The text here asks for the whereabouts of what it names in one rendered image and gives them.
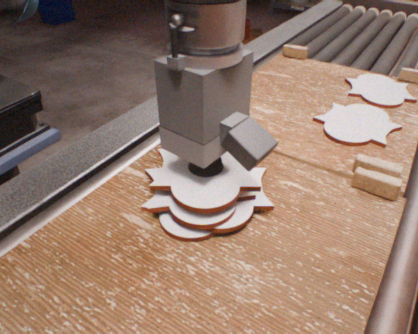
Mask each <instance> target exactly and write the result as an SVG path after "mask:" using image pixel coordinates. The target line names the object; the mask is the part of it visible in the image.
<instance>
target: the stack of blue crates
mask: <svg viewBox="0 0 418 334"><path fill-rule="evenodd" d="M38 5H39V7H38V11H39V14H40V16H41V19H42V22H44V23H48V24H53V25H57V26H58V25H60V24H65V22H69V21H72V20H75V14H74V12H73V10H74V9H73V5H72V0H39V4H38Z"/></svg>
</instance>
